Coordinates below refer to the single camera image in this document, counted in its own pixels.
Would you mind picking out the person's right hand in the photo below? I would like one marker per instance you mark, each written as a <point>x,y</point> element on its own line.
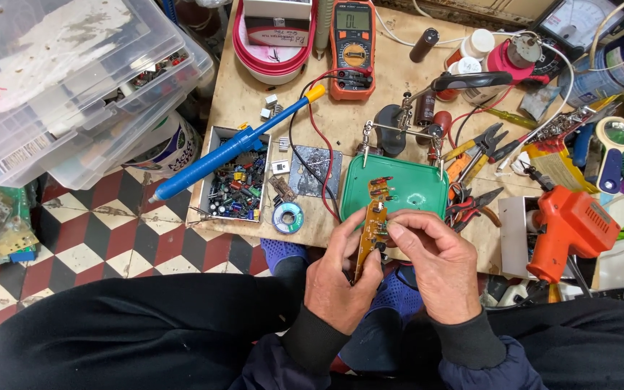
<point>444,271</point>

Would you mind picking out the person's left hand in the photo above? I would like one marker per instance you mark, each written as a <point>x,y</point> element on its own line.
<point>331,281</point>

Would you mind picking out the blue mesh shoe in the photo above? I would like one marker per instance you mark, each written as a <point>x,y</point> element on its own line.
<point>396,298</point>
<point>285,254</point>

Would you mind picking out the green plastic tray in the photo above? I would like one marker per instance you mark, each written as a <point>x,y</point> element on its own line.
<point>415,184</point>

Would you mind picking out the small brown circuit board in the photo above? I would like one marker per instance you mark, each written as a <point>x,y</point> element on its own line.
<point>282,188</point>

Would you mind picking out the grey metal plate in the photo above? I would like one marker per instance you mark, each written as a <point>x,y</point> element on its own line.
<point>314,170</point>

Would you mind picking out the small white component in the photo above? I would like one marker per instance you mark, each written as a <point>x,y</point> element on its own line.
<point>280,167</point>

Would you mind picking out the orange soldering gun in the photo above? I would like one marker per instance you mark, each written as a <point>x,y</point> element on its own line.
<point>569,227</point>

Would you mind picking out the white box of electronic components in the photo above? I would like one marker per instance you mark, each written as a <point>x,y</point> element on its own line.
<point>236,184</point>

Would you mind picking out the small silver heat sink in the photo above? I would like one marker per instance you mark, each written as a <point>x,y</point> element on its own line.
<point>284,144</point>
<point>271,99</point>
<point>265,113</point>

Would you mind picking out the helping hands stand with magnifier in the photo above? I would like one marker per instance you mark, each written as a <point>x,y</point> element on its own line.
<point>390,130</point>

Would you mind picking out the yellow paper packet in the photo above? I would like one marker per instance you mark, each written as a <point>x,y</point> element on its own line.
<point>556,165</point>

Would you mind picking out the person's right leg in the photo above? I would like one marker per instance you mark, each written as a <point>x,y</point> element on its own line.
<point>588,341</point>

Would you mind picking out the person's leg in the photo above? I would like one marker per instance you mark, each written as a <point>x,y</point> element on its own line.
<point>128,330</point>
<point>588,341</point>

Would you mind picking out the large brown capacitor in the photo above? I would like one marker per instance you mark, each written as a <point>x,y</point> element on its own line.
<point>426,108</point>

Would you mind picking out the yellow green screwdriver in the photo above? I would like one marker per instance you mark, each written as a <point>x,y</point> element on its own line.
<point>515,118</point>

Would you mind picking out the blue desoldering pump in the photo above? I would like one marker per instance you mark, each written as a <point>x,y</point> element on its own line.
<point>225,149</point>

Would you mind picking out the white capped orange bottle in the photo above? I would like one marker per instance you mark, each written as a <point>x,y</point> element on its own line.
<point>461,70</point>
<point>474,46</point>

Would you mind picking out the white printed bucket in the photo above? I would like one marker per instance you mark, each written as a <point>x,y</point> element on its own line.
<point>174,149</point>

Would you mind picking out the person's left leg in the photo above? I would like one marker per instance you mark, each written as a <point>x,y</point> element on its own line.
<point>128,330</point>

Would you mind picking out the blue and white hand magnifier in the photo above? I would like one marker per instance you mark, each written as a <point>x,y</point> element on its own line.
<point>615,146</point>

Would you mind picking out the pink motor with metal cap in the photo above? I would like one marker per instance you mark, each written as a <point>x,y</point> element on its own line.
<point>509,59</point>

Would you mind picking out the dark brown cylinder capacitor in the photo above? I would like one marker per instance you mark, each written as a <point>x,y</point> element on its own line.
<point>424,45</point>

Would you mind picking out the orange digital multimeter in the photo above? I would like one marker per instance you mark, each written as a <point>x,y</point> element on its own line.
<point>352,54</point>

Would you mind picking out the red and white basin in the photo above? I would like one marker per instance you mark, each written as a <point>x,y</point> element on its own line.
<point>268,59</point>

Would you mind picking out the blue tin can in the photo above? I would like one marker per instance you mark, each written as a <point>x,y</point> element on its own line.
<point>599,76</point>

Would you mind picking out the white and maroon cardboard box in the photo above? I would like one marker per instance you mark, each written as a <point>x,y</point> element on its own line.
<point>277,24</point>

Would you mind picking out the black analog meter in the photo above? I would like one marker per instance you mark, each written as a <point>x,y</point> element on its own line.
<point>577,24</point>

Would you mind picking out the stack of clear plastic containers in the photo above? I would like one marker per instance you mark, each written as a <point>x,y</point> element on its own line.
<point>73,81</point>

